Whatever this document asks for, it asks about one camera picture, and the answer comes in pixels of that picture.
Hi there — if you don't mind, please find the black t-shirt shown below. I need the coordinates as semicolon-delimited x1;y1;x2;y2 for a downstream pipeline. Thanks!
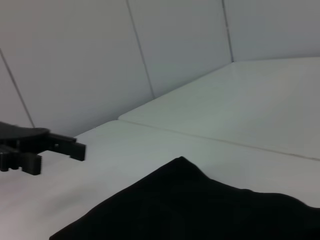
48;156;320;240

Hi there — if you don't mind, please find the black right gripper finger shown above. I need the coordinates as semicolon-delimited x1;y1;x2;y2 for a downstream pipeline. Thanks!
0;121;87;162
0;150;43;176

